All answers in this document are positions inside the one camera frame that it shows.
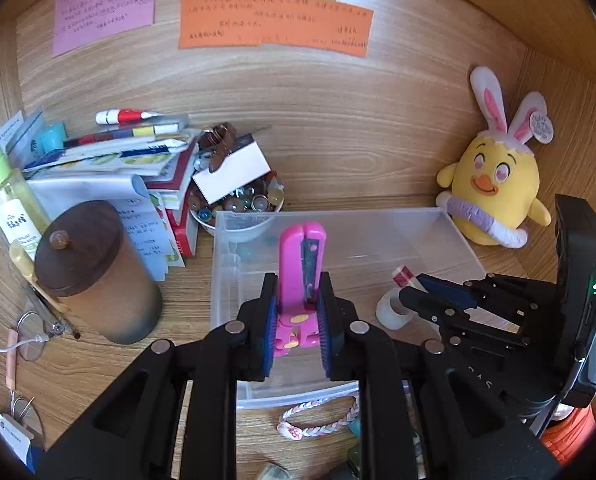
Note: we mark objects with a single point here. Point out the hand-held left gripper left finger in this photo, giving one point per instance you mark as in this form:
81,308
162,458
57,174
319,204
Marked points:
268,332

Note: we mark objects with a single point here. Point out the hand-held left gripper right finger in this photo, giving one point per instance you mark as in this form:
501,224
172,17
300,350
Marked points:
325,335

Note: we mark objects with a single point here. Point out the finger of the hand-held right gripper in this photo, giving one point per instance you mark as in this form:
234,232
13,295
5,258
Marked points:
443,288
428,305

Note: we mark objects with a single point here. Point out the red striped small tape roll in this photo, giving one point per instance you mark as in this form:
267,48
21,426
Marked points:
403,275

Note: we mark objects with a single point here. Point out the clear tape roll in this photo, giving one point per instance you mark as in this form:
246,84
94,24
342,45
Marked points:
389,314

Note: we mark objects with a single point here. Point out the pink stapler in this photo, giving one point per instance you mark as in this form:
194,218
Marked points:
293,260

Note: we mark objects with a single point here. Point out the clear plastic storage box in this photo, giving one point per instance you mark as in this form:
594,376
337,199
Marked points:
368,240

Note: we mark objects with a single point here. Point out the person's right forearm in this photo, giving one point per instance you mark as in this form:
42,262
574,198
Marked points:
570,437

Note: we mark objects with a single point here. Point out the white ceramic bowl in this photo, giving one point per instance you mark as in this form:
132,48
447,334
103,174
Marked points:
243,230

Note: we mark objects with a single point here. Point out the yellow chick plush toy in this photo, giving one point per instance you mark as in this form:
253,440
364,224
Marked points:
493,185

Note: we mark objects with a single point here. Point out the red book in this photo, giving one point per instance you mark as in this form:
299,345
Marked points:
180,232

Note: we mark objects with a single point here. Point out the small grey object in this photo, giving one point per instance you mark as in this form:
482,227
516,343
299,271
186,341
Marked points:
273,472

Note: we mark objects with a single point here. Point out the white blank card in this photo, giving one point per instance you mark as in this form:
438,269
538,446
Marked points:
233,170

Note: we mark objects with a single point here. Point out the brown lidded ceramic mug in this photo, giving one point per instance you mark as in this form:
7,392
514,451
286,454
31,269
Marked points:
103,285

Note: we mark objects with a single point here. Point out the pens beside mug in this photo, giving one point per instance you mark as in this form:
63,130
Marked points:
53,307

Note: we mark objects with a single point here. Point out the stack of booklets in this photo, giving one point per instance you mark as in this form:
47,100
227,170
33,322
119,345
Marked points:
128,152

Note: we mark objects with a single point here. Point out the white printed paper sheet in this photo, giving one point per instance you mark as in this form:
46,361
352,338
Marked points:
88,187

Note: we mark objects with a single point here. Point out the red and white pen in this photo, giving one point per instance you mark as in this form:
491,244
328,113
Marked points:
123,116

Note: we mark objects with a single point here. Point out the blue and white carton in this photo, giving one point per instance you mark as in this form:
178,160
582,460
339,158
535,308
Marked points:
15,437

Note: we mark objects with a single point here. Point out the teal bottle cap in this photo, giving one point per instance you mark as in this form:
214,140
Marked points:
54,137

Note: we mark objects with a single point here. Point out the yellow-green spray bottle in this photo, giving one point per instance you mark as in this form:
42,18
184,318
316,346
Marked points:
8,195

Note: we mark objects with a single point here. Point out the orange paper note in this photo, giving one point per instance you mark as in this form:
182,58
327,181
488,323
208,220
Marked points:
278,22

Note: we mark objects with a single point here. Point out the pink paper note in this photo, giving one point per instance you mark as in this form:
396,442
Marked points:
105,7

